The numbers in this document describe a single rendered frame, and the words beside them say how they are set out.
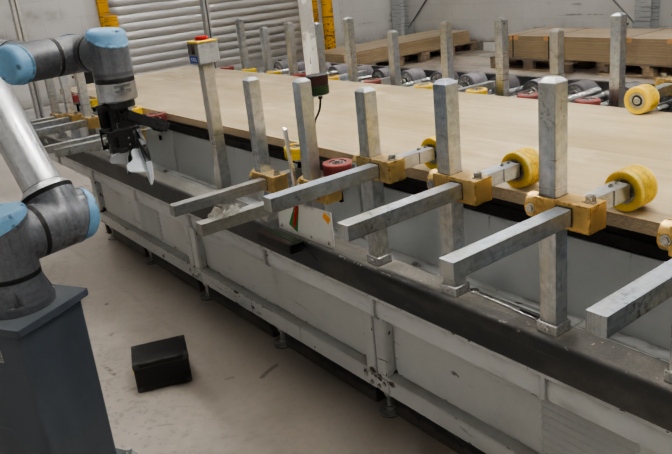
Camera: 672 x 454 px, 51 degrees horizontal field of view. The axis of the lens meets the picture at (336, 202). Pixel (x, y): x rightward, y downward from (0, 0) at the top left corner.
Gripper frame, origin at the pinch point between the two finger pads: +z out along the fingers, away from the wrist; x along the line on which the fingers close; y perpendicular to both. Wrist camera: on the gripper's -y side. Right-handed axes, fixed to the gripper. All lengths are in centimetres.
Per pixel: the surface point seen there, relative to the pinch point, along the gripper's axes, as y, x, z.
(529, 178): -56, 74, 1
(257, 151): -36.9, -7.2, 2.5
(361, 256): -39, 35, 24
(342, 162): -46, 21, 3
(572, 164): -77, 69, 4
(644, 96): -128, 56, -2
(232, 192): -25.0, -2.8, 10.8
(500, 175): -49, 72, -1
